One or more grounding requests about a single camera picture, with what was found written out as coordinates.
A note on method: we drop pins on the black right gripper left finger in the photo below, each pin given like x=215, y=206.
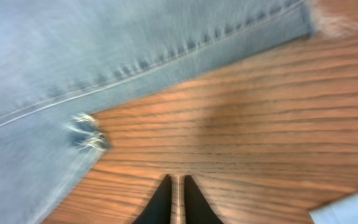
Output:
x=159, y=208

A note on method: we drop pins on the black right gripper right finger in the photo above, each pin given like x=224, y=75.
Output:
x=197, y=208

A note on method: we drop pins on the light blue denim jeans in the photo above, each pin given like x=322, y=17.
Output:
x=62, y=61

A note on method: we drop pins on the light blue t-shirt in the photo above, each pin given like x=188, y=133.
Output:
x=343, y=211

